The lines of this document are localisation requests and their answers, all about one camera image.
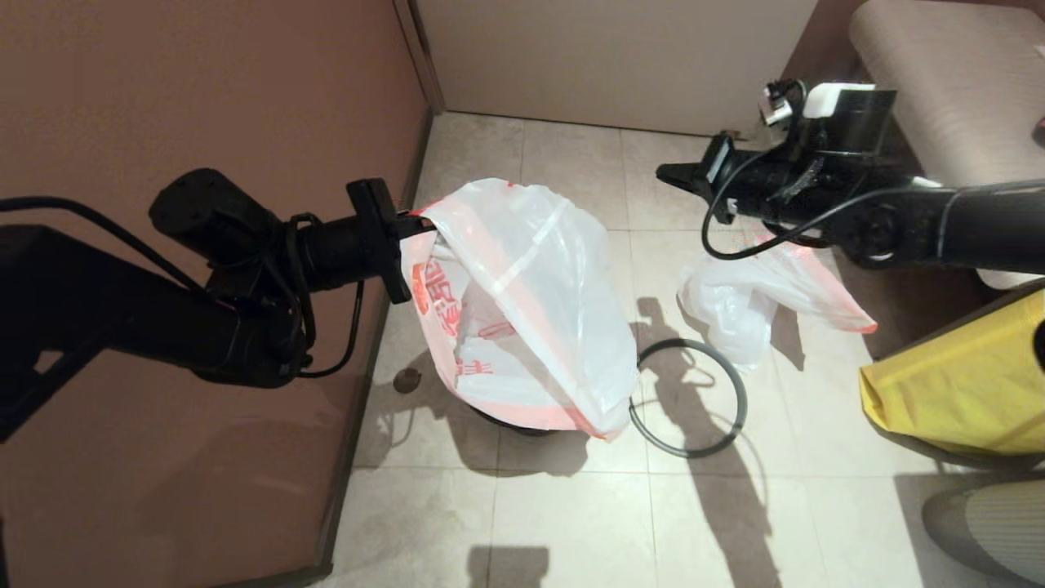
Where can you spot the round metal floor drain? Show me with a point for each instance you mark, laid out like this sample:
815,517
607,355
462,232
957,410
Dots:
407,380

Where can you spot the new white red-print plastic bag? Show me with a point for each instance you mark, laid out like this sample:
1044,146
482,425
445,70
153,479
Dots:
531,286

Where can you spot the beige wood-grain bench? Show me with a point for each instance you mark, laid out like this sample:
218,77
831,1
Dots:
963,82

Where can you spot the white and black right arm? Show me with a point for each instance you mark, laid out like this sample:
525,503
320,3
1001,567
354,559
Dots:
939,220

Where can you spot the beige door frame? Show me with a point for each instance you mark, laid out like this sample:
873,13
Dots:
420,57

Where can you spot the grey round cushion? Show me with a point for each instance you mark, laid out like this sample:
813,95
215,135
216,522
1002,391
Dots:
996,531

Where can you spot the yellow fabric bag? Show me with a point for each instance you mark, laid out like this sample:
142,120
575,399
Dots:
963,384

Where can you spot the used white red-print trash bag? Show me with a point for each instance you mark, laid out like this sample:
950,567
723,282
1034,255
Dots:
735,302

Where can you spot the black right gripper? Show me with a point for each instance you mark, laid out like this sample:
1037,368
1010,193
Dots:
759,188

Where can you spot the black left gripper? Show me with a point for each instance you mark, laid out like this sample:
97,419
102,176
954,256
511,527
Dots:
351,241

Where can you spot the white door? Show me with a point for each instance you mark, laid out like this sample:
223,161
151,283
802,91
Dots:
612,65

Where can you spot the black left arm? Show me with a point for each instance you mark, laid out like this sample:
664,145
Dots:
122,302

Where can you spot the red and black object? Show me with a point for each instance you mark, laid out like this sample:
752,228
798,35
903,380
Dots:
1040,131

